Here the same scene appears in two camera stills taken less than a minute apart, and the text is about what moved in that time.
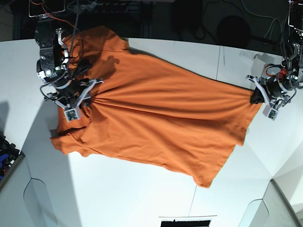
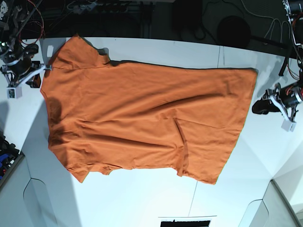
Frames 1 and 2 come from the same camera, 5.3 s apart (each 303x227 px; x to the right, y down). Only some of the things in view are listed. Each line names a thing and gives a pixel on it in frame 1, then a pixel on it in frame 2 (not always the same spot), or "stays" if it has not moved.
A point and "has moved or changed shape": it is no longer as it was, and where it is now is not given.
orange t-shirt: [151, 112] has moved or changed shape
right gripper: [274, 92] → [287, 97]
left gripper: [72, 93] → [18, 70]
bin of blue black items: [10, 158] stays
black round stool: [234, 31] stays
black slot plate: [185, 223] stays
